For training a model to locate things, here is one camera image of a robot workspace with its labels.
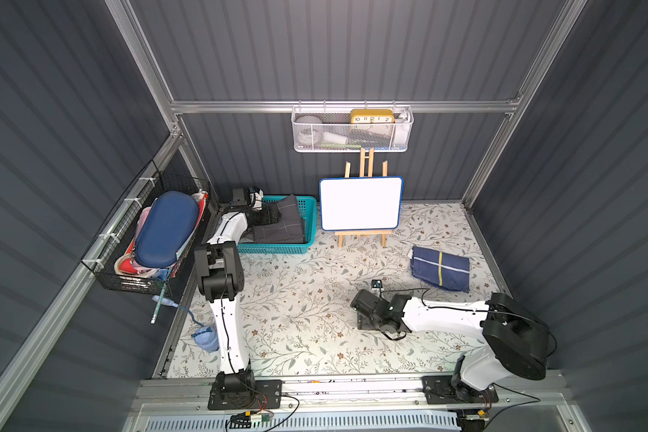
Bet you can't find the dark checked pillowcase front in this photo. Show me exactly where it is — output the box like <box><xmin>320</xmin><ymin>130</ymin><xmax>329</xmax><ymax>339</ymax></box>
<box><xmin>253</xmin><ymin>194</ymin><xmax>305</xmax><ymax>244</ymax></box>

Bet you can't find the navy yellow striped pillowcase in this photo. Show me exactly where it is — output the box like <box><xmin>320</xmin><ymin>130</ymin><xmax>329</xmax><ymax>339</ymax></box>
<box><xmin>410</xmin><ymin>246</ymin><xmax>471</xmax><ymax>293</ymax></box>

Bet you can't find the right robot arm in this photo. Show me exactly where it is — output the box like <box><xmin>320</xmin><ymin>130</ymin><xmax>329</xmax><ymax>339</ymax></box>
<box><xmin>351</xmin><ymin>290</ymin><xmax>554</xmax><ymax>402</ymax></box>

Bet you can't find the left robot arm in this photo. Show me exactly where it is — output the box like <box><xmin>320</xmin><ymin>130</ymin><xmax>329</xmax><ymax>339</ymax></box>
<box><xmin>194</xmin><ymin>186</ymin><xmax>271</xmax><ymax>403</ymax></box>

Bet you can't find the teal plastic laundry basket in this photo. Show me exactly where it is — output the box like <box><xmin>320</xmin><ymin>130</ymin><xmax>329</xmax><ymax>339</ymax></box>
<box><xmin>238</xmin><ymin>195</ymin><xmax>319</xmax><ymax>255</ymax></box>

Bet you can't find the blue framed whiteboard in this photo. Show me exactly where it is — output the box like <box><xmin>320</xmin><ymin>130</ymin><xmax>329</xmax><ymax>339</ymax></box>
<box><xmin>319</xmin><ymin>176</ymin><xmax>404</xmax><ymax>231</ymax></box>

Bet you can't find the white tape roll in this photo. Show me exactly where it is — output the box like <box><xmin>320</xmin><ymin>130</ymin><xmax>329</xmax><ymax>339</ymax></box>
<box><xmin>293</xmin><ymin>115</ymin><xmax>324</xmax><ymax>147</ymax></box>

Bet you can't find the yellow alarm clock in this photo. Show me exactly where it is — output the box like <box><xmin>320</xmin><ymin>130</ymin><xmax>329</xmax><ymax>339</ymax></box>
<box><xmin>350</xmin><ymin>108</ymin><xmax>395</xmax><ymax>124</ymax></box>

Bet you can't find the blue cloth bundle on floor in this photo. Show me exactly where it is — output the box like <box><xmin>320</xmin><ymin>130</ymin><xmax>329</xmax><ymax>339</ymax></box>
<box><xmin>192</xmin><ymin>325</ymin><xmax>220</xmax><ymax>353</ymax></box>

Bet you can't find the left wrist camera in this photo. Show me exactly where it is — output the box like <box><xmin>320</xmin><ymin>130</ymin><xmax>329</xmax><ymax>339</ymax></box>
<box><xmin>250</xmin><ymin>186</ymin><xmax>264</xmax><ymax>211</ymax></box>

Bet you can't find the white wire wall basket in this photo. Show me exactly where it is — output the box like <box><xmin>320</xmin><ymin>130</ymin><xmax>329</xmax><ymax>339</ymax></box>
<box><xmin>291</xmin><ymin>104</ymin><xmax>415</xmax><ymax>153</ymax></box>

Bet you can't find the black wire side basket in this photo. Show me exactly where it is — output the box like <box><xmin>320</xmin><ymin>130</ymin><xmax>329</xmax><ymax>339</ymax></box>
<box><xmin>83</xmin><ymin>163</ymin><xmax>212</xmax><ymax>297</ymax></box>

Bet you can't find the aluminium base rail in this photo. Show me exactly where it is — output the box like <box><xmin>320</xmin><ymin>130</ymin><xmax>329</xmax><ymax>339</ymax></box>
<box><xmin>128</xmin><ymin>370</ymin><xmax>574</xmax><ymax>421</ymax></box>

